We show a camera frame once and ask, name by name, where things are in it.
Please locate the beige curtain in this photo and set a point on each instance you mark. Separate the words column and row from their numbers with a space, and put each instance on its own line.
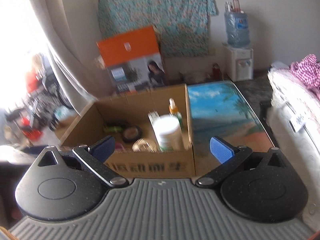
column 72, row 31

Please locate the green lip balm tube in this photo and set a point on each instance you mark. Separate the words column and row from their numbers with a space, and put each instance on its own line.
column 112, row 129

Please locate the white quilted bedding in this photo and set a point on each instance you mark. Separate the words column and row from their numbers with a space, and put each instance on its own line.
column 294, row 120

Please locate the white supplement bottle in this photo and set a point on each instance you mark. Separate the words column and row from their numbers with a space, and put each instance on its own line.
column 168, row 133

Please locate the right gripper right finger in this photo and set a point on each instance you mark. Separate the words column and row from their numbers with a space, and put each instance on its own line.
column 230, row 158

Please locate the small cardboard box on floor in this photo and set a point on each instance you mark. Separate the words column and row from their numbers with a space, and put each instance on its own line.
column 63, row 125

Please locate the white usb charger plug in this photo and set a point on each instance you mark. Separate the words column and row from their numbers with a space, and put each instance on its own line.
column 153, row 118

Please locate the black flashlight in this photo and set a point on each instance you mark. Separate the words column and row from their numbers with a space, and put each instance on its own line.
column 121, row 123

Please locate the pink plastic lid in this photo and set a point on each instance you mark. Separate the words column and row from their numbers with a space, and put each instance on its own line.
column 120, row 147

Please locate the red plastic bag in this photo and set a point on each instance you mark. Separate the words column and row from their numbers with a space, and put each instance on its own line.
column 31, row 133

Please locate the wheelchair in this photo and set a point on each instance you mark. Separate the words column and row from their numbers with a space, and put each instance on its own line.
column 45, row 99

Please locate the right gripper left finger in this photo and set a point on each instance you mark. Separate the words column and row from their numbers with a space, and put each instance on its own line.
column 93, row 158

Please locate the green dropper bottle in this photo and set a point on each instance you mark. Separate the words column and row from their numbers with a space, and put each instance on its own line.
column 173, row 109

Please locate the brown cardboard box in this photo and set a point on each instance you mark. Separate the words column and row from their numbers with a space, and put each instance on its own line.
column 128, row 119

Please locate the blue water jug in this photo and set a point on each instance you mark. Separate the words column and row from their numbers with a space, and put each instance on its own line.
column 236, row 23

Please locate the black electrical tape roll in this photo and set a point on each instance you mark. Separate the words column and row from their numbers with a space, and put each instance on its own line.
column 131, row 134

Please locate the floral teal cloth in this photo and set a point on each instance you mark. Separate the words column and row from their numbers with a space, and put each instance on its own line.
column 183, row 25

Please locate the pink patterned cloth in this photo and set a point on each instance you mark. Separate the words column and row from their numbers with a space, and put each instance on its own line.
column 307, row 71

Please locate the white water dispenser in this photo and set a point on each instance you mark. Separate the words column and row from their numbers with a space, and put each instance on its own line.
column 239, row 63

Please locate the gold lid cream jar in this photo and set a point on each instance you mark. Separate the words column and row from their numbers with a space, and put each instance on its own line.
column 144, row 145

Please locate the orange philips product box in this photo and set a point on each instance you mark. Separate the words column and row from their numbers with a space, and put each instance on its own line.
column 133, row 61

